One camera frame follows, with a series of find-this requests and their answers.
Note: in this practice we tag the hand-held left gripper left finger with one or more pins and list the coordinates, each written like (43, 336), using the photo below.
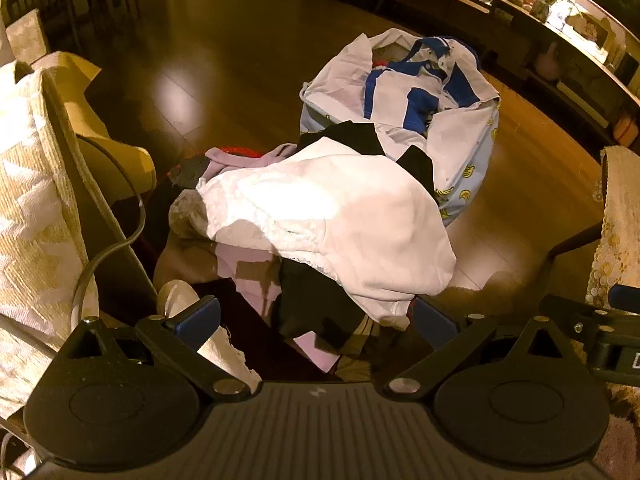
(192, 322)

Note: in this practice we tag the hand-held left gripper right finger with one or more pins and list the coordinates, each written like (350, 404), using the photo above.
(432, 325)

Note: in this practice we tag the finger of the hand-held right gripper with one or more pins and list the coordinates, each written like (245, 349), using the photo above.
(595, 330)
(629, 295)

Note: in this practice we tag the red laundry basket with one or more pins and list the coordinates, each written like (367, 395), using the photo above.
(190, 170)

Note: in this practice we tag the white printed t-shirt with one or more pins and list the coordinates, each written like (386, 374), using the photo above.
(325, 210)

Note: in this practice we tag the white lace cloth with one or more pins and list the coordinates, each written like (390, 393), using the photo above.
(225, 355)

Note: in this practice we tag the brown garment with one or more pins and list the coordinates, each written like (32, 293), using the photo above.
(185, 260)

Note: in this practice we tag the grey lace cloth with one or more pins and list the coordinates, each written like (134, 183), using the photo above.
(187, 215)

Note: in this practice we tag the black garment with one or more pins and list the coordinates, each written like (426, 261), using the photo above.
(310, 300)
(350, 137)

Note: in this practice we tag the banana print laundry bag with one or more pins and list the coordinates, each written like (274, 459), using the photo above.
(462, 190)

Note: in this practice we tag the pink container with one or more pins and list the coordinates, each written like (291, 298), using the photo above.
(627, 127)

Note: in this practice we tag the cream patterned cushion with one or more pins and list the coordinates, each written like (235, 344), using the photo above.
(35, 210)

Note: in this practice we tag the blue white striped shirt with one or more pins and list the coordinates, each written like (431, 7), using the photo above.
(395, 92)

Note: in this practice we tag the white vase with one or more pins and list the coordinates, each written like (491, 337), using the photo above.
(547, 65)

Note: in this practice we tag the white garment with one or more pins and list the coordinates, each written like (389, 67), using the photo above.
(340, 75)

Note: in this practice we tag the dark wooden sideboard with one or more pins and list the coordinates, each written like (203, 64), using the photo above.
(450, 5)

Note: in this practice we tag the grey velvet cushion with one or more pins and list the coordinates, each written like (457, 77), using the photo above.
(27, 35)

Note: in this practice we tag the black metal frame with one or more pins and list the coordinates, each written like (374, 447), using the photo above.
(575, 240)

